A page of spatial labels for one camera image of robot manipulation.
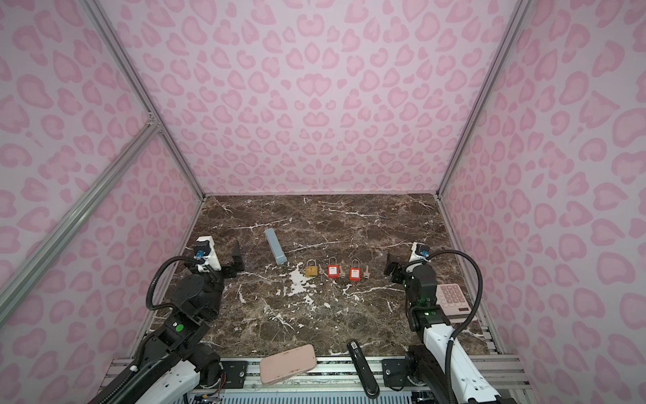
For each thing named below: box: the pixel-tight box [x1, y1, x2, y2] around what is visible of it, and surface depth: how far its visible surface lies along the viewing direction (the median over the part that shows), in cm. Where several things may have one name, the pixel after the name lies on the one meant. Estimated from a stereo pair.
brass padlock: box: [305, 259, 318, 278], surface depth 97 cm
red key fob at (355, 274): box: [349, 258, 363, 282], surface depth 95 cm
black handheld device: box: [346, 339, 381, 399], surface depth 73 cm
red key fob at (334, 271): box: [328, 255, 341, 279], surface depth 97 cm
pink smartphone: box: [259, 344, 318, 385], surface depth 75 cm
